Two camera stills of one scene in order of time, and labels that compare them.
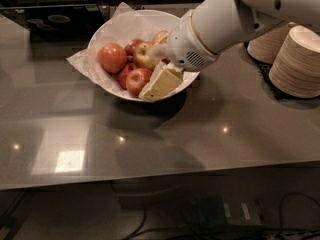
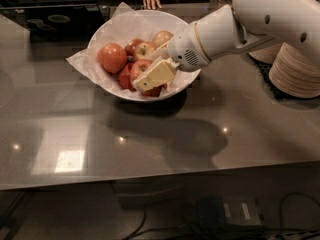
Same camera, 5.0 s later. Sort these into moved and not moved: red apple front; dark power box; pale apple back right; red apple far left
Moved: red apple front
Not moved: dark power box; red apple far left; pale apple back right
